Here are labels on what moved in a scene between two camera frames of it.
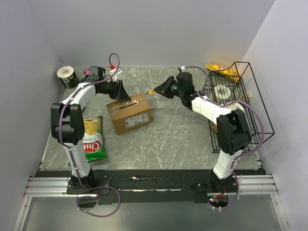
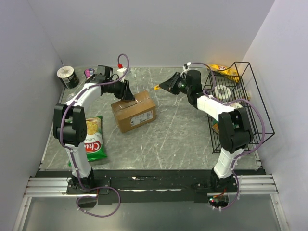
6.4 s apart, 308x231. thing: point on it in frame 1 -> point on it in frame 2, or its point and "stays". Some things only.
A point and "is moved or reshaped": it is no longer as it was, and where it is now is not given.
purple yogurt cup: x=87 y=71 stays
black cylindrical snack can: x=68 y=77 stays
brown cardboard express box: x=128 y=115 is moved or reshaped
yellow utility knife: x=151 y=92 is moved or reshaped
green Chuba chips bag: x=93 y=141 stays
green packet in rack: x=214 y=126 stays
